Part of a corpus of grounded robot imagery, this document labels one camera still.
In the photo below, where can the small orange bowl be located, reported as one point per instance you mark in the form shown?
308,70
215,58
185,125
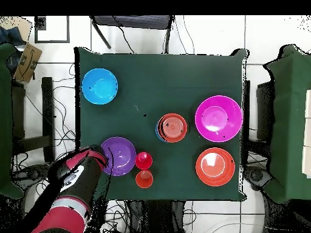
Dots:
173,127

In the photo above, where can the purple bowl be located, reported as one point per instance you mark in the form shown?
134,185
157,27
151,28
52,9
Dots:
121,156

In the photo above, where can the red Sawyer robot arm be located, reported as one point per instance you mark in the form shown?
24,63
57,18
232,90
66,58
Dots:
77,184

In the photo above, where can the red cup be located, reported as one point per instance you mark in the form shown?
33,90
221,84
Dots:
143,160

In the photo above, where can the dark green table cloth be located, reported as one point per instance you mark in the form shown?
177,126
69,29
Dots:
158,85

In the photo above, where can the orange cup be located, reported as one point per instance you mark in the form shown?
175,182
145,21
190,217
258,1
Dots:
144,179

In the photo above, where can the large pink bowl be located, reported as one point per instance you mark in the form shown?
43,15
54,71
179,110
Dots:
218,119

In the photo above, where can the large light blue bowl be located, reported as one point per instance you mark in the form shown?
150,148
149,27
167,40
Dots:
99,86

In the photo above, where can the large orange bowl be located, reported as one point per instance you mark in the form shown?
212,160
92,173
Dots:
215,167

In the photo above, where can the black metal stand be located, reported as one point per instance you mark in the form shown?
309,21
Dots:
133,21

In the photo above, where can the black box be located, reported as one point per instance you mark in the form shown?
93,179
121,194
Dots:
264,109

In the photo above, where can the green cloth covered table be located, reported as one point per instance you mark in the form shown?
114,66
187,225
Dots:
4,121
289,121

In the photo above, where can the brown cardboard box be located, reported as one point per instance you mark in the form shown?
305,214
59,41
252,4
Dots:
28,63

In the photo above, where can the blue fabric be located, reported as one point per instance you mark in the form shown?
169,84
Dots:
9,36

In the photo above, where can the black bench frame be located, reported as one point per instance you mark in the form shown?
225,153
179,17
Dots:
47,109

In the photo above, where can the black square frame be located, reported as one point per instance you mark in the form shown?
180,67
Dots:
40,23

